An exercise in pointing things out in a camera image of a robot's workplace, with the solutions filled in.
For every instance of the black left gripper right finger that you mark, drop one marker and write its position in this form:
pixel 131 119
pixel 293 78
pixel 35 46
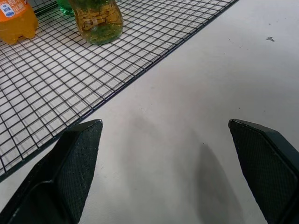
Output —
pixel 268 172

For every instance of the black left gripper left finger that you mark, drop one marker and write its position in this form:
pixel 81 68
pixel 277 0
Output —
pixel 60 177

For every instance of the yellow tea plastic bottle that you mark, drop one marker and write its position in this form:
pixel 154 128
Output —
pixel 99 22

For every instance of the orange soda plastic bottle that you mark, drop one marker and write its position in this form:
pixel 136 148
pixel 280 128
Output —
pixel 15 21

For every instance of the green plastic bottle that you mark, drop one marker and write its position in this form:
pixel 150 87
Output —
pixel 65 7

